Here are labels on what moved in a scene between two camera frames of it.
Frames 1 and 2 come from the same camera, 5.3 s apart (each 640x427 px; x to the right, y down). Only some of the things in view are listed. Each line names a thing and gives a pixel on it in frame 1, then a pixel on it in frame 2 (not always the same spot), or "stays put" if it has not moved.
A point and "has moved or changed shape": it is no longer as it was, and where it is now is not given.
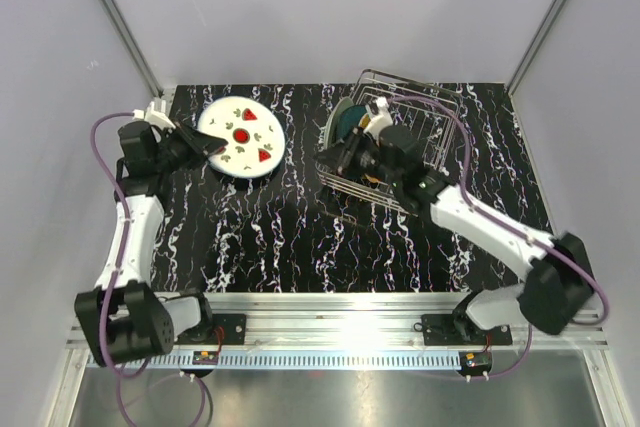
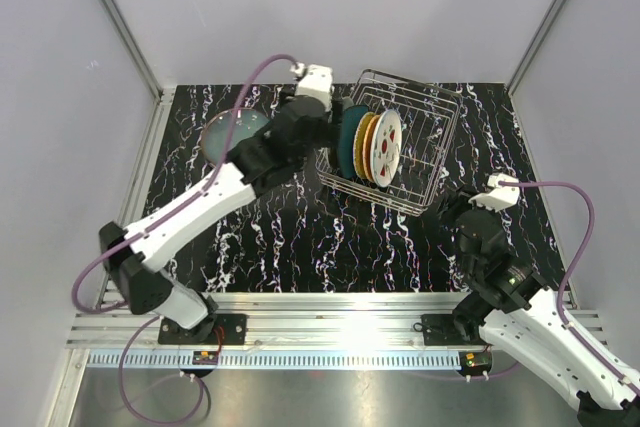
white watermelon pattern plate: x=254 y=133 has moved or changed shape
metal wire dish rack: x=428 y=111 stays put
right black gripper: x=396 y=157 to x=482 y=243
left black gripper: x=199 y=144 to x=329 y=126
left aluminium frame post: x=117 y=18 stays put
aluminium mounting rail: x=365 y=321 stays put
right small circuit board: x=475 y=360 stays put
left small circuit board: x=204 y=357 stays put
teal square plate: x=349 y=120 stays put
